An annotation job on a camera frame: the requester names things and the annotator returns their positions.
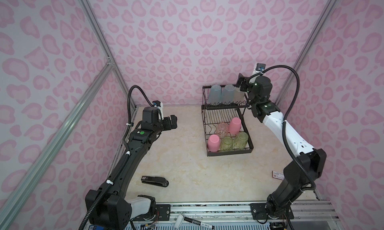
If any teal cup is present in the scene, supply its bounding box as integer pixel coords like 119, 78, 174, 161
221, 84, 235, 105
207, 85, 222, 106

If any pink cup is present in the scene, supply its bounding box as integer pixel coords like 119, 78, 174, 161
228, 117, 242, 136
207, 134, 221, 152

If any pink cup front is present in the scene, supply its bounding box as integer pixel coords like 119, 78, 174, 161
207, 134, 221, 152

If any orange translucent cup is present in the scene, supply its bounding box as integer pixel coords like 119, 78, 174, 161
215, 123, 229, 139

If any green cup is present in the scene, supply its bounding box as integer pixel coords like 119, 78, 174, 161
220, 136, 234, 152
233, 132, 249, 150

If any yellow-green cup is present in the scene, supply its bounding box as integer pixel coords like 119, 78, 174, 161
234, 87, 246, 106

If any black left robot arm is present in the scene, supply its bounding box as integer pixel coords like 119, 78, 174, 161
79, 106, 178, 230

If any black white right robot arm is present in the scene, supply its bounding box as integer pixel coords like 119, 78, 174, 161
236, 74, 327, 219

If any black stapler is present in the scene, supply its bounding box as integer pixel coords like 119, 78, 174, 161
141, 176, 169, 188

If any black marker pen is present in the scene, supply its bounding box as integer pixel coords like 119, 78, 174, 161
174, 214, 215, 230

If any red white card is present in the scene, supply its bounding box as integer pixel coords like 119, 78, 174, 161
272, 171, 285, 180

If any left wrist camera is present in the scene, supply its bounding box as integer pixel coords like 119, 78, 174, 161
153, 100, 164, 120

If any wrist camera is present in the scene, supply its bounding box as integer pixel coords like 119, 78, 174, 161
153, 100, 164, 120
253, 63, 266, 75

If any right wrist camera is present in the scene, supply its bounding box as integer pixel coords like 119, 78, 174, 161
253, 63, 266, 75

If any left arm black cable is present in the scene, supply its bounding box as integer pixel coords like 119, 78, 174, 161
77, 85, 154, 230

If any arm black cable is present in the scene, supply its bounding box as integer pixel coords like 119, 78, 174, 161
247, 64, 317, 230
77, 85, 154, 230

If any black wire dish rack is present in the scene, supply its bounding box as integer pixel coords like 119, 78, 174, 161
202, 85, 249, 143

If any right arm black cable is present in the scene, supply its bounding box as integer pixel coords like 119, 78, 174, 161
247, 64, 317, 230

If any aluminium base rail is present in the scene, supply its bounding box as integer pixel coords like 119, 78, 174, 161
126, 200, 344, 230

